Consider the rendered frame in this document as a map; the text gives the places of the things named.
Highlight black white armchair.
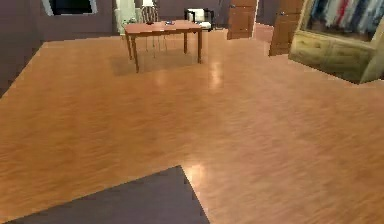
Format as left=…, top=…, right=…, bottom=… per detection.
left=184, top=7, right=216, bottom=33

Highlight brown wooden room door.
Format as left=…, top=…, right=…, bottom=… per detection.
left=226, top=0, right=259, bottom=41
left=268, top=0, right=305, bottom=57

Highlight hanging coloured clothes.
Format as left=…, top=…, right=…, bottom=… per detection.
left=306, top=0, right=384, bottom=42

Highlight pale green cabinet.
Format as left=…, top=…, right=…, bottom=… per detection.
left=114, top=0, right=143, bottom=36

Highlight pale wooden wardrobe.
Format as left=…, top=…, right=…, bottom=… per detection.
left=288, top=0, right=384, bottom=85

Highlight brown wooden table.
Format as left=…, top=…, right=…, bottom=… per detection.
left=124, top=19, right=204, bottom=74

